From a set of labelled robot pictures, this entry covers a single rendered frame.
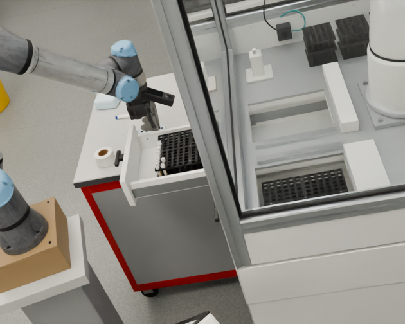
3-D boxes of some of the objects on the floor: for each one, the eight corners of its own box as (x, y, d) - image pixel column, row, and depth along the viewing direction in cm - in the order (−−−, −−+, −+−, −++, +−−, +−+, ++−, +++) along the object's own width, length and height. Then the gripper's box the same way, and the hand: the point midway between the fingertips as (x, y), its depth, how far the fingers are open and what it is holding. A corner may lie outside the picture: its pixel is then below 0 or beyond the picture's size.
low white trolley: (137, 306, 248) (72, 182, 201) (148, 207, 296) (97, 88, 248) (267, 287, 239) (231, 153, 192) (257, 188, 287) (225, 61, 239)
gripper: (123, 79, 193) (142, 128, 206) (119, 95, 185) (139, 144, 199) (147, 74, 191) (164, 123, 205) (144, 90, 184) (162, 140, 197)
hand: (159, 130), depth 200 cm, fingers closed, pressing on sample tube
